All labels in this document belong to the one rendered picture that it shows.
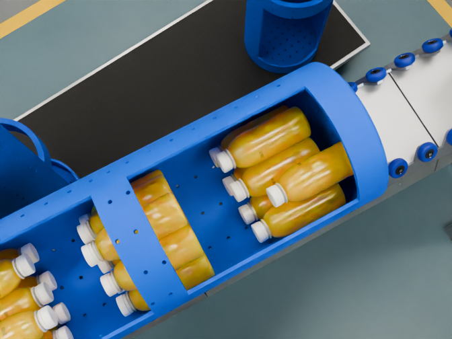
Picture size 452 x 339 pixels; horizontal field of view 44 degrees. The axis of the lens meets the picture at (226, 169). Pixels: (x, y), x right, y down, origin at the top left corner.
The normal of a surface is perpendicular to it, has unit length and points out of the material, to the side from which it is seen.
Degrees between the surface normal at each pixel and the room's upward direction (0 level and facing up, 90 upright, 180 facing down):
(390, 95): 0
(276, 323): 0
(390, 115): 0
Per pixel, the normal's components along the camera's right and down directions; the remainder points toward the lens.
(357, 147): 0.21, 0.15
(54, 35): 0.00, -0.25
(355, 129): 0.11, -0.05
